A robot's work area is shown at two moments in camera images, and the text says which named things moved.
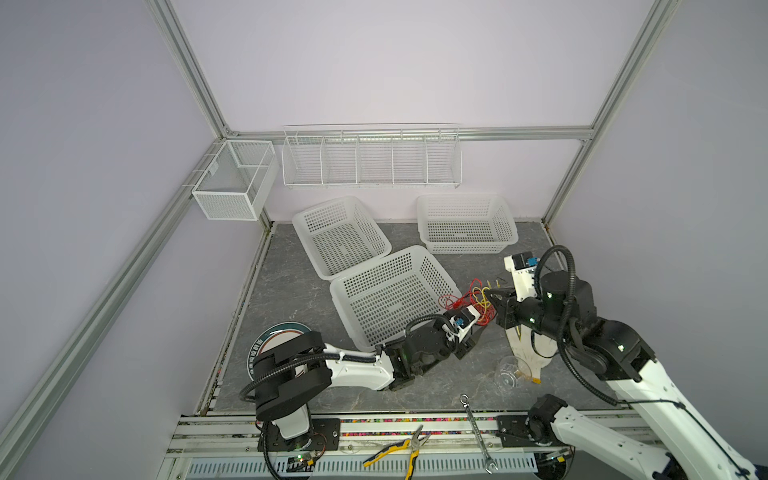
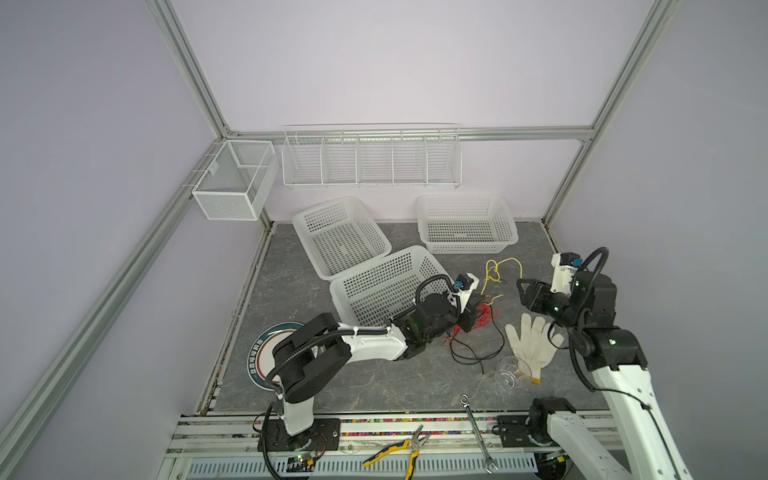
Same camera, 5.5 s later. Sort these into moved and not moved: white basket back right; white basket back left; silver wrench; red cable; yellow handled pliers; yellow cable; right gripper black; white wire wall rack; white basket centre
Moved: right gripper black; yellow cable; red cable
Not moved: yellow handled pliers; silver wrench; white basket centre; white basket back right; white wire wall rack; white basket back left
